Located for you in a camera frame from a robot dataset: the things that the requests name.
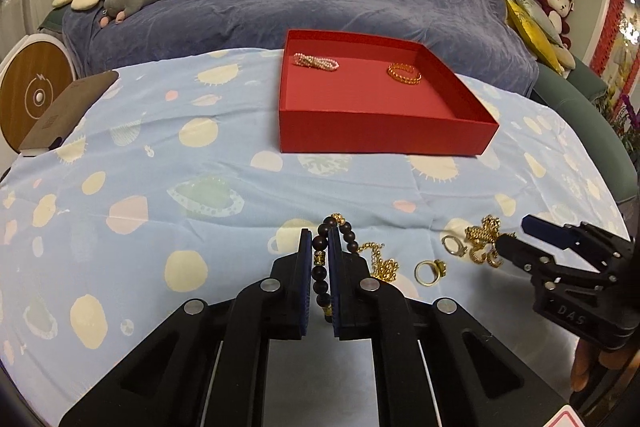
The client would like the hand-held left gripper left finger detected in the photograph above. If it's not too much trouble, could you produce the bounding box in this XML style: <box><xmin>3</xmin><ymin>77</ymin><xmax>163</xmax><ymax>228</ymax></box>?
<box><xmin>59</xmin><ymin>229</ymin><xmax>313</xmax><ymax>427</ymax></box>

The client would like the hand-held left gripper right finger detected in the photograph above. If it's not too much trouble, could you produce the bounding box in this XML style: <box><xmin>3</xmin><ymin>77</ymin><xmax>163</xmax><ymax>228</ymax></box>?
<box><xmin>327</xmin><ymin>227</ymin><xmax>571</xmax><ymax>427</ymax></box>

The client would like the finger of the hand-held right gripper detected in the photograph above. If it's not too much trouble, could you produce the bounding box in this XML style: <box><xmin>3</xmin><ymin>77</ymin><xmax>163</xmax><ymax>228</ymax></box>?
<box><xmin>495</xmin><ymin>233</ymin><xmax>621</xmax><ymax>284</ymax></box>
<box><xmin>521</xmin><ymin>214</ymin><xmax>632</xmax><ymax>259</ymax></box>

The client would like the dark wooden bead bracelet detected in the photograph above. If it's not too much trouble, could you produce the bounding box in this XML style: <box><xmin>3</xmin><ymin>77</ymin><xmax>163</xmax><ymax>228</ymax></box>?
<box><xmin>312</xmin><ymin>214</ymin><xmax>358</xmax><ymax>318</ymax></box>

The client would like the gold link bracelet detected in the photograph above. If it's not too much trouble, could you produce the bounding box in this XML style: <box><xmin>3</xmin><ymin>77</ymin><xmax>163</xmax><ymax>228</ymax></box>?
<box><xmin>465</xmin><ymin>215</ymin><xmax>502</xmax><ymax>248</ymax></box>

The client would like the gold chain necklace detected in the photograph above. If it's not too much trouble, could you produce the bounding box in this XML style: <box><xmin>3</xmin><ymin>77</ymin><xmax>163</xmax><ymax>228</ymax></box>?
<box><xmin>356</xmin><ymin>242</ymin><xmax>401</xmax><ymax>282</ymax></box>

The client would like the silver ring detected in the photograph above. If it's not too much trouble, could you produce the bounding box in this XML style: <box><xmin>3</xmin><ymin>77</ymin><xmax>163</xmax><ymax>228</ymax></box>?
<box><xmin>441</xmin><ymin>233</ymin><xmax>468</xmax><ymax>256</ymax></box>

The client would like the gold ring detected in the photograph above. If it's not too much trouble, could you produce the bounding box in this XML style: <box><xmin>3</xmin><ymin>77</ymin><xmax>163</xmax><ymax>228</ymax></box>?
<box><xmin>414</xmin><ymin>258</ymin><xmax>447</xmax><ymax>286</ymax></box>

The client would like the red cardboard box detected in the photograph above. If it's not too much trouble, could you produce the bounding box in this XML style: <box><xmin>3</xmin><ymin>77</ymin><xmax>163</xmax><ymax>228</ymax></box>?
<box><xmin>277</xmin><ymin>29</ymin><xmax>500</xmax><ymax>156</ymax></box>

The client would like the person's right hand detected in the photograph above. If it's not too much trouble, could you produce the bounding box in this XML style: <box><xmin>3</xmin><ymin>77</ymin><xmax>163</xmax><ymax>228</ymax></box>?
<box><xmin>571</xmin><ymin>337</ymin><xmax>636</xmax><ymax>393</ymax></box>

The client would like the green sofa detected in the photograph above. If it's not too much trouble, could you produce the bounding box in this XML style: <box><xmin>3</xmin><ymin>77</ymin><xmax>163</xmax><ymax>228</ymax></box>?
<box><xmin>487</xmin><ymin>0</ymin><xmax>638</xmax><ymax>202</ymax></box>

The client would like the light blue printed tablecloth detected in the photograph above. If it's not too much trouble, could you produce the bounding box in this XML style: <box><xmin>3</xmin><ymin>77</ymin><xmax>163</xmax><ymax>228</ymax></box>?
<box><xmin>0</xmin><ymin>48</ymin><xmax>632</xmax><ymax>378</ymax></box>

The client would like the purple flower bouquet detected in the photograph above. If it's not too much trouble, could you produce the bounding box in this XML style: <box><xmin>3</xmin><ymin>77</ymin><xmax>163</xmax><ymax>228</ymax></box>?
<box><xmin>597</xmin><ymin>82</ymin><xmax>640</xmax><ymax>142</ymax></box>

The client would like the gold cushion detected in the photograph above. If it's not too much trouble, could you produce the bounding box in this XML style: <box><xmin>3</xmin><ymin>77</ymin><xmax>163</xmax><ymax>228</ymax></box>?
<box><xmin>504</xmin><ymin>0</ymin><xmax>566</xmax><ymax>78</ymax></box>

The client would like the silver cushion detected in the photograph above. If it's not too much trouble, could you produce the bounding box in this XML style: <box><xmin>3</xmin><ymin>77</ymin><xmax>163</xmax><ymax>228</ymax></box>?
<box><xmin>509</xmin><ymin>0</ymin><xmax>565</xmax><ymax>46</ymax></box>

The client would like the brown flat pad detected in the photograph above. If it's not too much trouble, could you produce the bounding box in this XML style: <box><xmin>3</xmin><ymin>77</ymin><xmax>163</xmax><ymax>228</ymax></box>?
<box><xmin>19</xmin><ymin>71</ymin><xmax>120</xmax><ymax>154</ymax></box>

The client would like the round wooden white side table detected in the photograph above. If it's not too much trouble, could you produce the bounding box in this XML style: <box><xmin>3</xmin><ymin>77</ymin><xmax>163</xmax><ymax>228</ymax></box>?
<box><xmin>0</xmin><ymin>32</ymin><xmax>78</xmax><ymax>158</ymax></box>

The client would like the orange bead bracelet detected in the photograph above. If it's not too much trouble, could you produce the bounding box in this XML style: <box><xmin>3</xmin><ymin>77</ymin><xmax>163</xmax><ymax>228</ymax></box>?
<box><xmin>386</xmin><ymin>62</ymin><xmax>422</xmax><ymax>86</ymax></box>

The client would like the pearl bead bracelet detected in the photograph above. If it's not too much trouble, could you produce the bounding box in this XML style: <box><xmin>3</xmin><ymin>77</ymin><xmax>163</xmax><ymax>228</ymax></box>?
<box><xmin>292</xmin><ymin>53</ymin><xmax>341</xmax><ymax>72</ymax></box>

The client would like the red paper wall hanging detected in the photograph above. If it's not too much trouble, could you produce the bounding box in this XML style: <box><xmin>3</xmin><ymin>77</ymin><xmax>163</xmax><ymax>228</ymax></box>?
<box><xmin>590</xmin><ymin>0</ymin><xmax>631</xmax><ymax>72</ymax></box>

